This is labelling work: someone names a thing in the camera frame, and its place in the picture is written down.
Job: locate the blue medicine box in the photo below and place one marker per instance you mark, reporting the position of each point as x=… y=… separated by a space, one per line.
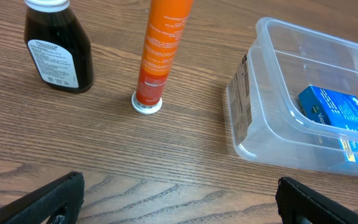
x=334 y=109

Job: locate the clear plastic container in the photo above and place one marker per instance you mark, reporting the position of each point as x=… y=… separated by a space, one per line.
x=293 y=101

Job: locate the dark syrup bottle white cap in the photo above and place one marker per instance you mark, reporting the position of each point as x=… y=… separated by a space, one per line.
x=58 y=45

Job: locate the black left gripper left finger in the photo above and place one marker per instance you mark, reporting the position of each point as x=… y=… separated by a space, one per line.
x=57 y=202

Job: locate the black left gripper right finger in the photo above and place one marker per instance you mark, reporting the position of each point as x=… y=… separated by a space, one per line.
x=298 y=204

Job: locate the orange tablet tube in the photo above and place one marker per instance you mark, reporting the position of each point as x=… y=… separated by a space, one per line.
x=165 y=27

